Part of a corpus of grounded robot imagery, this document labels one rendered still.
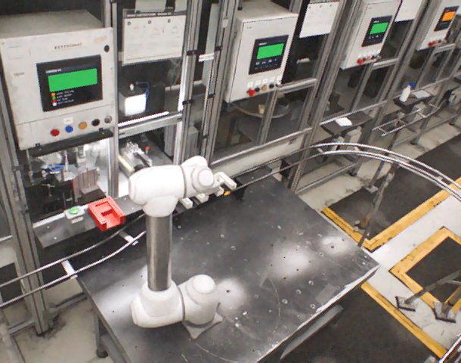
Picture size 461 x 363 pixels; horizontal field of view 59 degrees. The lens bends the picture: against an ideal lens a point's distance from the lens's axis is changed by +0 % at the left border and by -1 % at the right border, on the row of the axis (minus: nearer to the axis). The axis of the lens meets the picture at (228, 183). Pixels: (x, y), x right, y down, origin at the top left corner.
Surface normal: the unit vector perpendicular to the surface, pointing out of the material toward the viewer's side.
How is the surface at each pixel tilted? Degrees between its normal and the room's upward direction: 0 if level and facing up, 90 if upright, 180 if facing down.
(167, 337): 0
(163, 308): 73
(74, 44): 90
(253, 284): 0
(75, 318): 0
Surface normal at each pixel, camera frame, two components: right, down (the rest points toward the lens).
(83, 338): 0.16, -0.76
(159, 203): 0.25, 0.54
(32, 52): 0.62, 0.58
